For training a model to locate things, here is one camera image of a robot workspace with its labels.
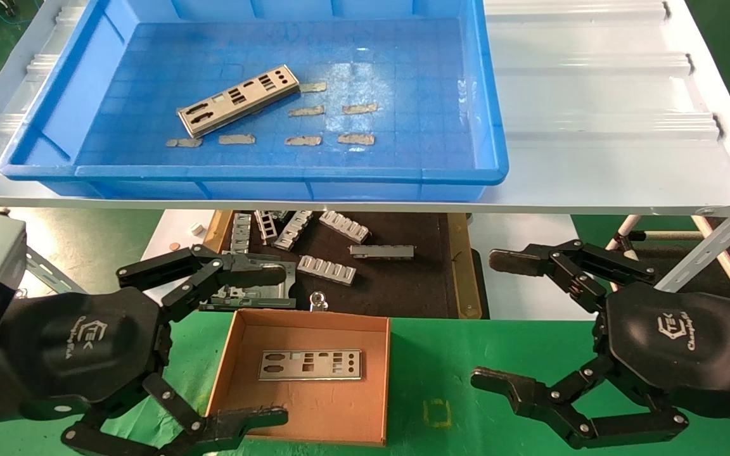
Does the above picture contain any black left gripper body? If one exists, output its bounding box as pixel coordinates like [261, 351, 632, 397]
[0, 287, 170, 426]

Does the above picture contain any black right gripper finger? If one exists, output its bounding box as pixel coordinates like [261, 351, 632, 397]
[489, 239, 656, 314]
[470, 355, 689, 450]

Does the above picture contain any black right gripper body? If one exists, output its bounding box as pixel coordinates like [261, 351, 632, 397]
[596, 282, 730, 428]

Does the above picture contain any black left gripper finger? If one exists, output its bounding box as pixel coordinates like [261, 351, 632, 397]
[117, 244, 288, 324]
[61, 374, 288, 456]

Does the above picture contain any silver metal I/O shield plate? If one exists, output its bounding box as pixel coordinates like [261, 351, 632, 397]
[259, 350, 364, 381]
[177, 65, 300, 139]

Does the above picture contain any brown cardboard box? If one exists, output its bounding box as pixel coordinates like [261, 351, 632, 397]
[203, 308, 392, 447]

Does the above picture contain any blue plastic tray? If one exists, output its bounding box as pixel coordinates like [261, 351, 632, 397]
[0, 0, 509, 202]

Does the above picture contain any large grey metal plate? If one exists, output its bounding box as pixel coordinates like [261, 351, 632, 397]
[197, 251, 297, 311]

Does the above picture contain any perforated metal shelf brace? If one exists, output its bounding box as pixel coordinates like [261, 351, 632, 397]
[23, 247, 87, 295]
[653, 190, 730, 293]

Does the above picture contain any green table cloth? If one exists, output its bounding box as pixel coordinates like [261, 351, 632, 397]
[0, 307, 730, 456]

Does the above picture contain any beige pipe with black joint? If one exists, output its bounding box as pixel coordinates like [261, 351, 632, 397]
[613, 232, 647, 259]

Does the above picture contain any grey narrow metal bar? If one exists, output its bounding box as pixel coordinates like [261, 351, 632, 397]
[349, 244, 416, 260]

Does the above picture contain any white metal shelf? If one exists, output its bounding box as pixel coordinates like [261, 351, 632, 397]
[0, 0, 730, 216]

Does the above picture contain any grey slotted metal bracket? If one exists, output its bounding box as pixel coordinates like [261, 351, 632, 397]
[231, 213, 253, 254]
[319, 211, 371, 244]
[254, 210, 279, 246]
[274, 211, 314, 251]
[297, 255, 357, 286]

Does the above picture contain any beige horizontal frame pipe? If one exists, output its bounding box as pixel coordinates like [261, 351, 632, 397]
[644, 231, 720, 242]

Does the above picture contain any white frame pipe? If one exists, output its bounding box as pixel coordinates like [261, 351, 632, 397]
[605, 215, 643, 253]

